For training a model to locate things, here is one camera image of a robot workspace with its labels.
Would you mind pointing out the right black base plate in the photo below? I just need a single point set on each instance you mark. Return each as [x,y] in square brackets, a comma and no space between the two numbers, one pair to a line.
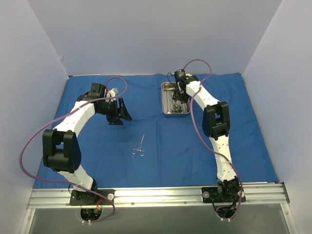
[219,195]

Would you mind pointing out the steel forceps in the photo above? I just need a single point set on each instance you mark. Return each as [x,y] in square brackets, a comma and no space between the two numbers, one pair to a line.
[139,149]
[176,106]

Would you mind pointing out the stainless steel instrument tray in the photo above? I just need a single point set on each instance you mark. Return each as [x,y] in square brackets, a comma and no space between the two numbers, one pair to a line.
[167,90]

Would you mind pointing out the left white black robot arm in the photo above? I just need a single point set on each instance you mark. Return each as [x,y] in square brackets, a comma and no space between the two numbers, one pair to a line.
[61,150]

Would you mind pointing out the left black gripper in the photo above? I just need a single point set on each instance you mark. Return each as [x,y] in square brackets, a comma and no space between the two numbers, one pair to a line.
[116,110]

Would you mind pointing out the aluminium front rail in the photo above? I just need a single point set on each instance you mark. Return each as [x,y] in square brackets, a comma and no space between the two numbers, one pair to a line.
[255,194]

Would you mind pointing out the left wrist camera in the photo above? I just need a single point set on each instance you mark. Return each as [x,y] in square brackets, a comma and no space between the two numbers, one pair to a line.
[113,93]

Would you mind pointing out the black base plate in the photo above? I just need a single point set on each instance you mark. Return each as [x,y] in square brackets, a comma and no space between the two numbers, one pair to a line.
[83,198]
[219,195]

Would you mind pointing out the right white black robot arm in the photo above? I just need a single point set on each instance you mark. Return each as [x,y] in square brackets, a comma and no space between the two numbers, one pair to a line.
[215,125]

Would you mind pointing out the blue surgical drape cloth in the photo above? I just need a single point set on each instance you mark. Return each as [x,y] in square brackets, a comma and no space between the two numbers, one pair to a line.
[176,152]

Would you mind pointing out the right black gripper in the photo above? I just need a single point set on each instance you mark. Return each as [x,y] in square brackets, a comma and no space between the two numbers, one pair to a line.
[177,96]

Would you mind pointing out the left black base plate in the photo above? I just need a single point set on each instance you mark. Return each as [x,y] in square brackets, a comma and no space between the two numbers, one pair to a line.
[83,198]

